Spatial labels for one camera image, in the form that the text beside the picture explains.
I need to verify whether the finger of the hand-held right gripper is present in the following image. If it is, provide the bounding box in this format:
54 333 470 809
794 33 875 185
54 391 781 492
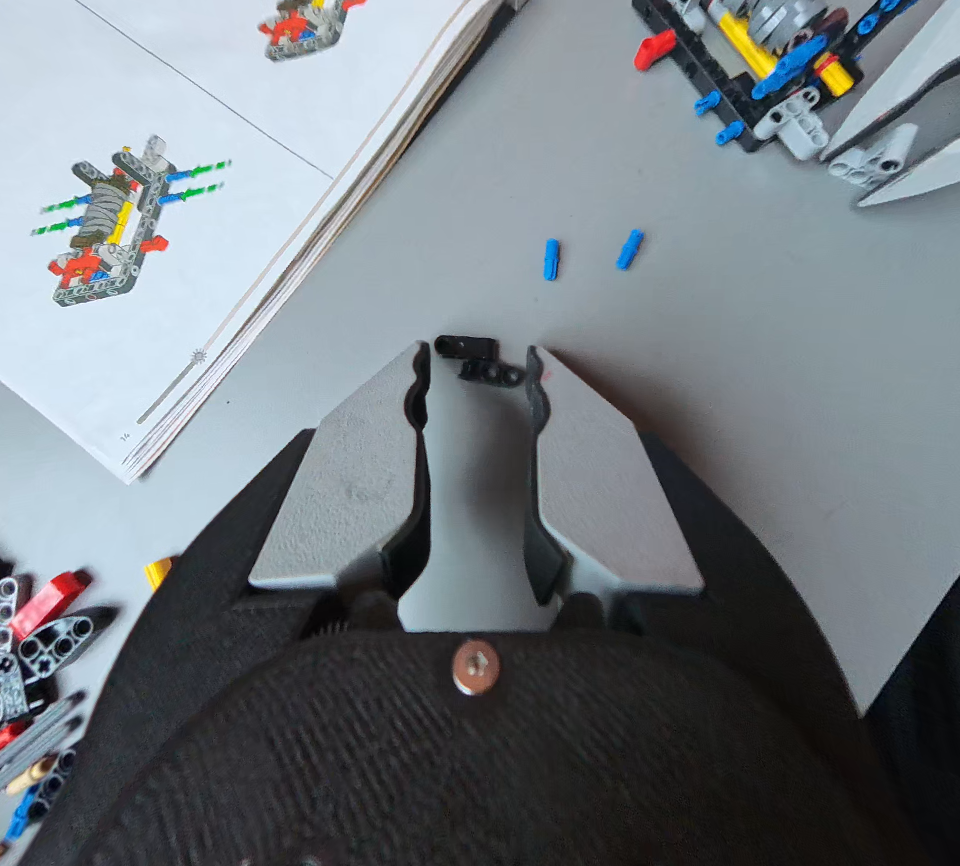
819 0 960 163
855 137 960 210

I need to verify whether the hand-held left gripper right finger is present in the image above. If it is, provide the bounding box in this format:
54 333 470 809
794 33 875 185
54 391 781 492
525 345 708 609

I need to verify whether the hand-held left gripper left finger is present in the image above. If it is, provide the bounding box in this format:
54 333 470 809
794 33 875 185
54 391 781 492
247 341 433 609

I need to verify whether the grey T-shaped lego beam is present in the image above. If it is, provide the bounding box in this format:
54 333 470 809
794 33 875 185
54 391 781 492
826 122 921 190

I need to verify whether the pile of loose lego pieces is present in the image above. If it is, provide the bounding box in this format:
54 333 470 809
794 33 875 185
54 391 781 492
0 557 123 848

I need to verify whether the person's dark clothed torso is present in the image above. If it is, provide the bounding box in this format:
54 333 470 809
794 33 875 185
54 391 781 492
861 614 960 866

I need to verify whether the white instruction booklet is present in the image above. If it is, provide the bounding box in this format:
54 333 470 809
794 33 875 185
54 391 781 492
0 0 610 486

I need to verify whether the lego engine frame assembly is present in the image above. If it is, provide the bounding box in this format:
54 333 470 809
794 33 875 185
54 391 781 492
631 0 954 156

